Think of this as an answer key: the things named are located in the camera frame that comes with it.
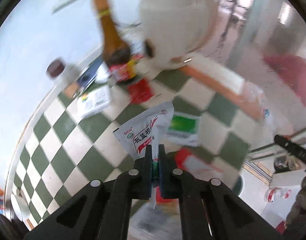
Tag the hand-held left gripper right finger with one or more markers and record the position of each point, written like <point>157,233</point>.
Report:
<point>162,170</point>

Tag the white trash bin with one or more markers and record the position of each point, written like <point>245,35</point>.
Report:
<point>239,185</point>

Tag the person's right hand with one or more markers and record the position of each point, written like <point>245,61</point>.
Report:
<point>303,200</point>

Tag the white electric kettle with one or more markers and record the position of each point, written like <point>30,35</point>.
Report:
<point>173,17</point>

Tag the green white checkered tablecloth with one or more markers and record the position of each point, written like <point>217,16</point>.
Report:
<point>67,142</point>

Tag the dark blue pouch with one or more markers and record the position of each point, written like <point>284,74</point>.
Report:
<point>89,76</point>

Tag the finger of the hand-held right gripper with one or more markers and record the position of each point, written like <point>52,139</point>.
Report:
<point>290,146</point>

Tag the clear plastic bag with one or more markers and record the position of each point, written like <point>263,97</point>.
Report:
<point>258,100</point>

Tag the red white packet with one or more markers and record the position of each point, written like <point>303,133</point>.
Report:
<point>198,165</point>

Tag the black bin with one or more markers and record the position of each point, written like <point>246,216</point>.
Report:
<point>281,163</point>

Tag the brown glass bottle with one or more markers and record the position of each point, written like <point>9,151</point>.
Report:
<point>110,30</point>

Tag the small brown block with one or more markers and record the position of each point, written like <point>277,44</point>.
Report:
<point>71,90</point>

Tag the small jar dark red lid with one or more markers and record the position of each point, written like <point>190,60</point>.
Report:
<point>55,68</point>

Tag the large clear water bottle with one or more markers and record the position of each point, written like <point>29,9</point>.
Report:
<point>276,195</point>

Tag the white packet colourful logo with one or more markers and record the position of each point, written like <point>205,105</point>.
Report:
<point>94,102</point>

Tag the white bowl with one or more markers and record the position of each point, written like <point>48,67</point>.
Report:
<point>19,206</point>

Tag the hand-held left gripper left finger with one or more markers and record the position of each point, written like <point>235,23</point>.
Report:
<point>149,170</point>

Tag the white sachet packet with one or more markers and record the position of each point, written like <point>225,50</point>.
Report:
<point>143,130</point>

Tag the green white packet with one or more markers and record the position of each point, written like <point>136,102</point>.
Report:
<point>184,127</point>

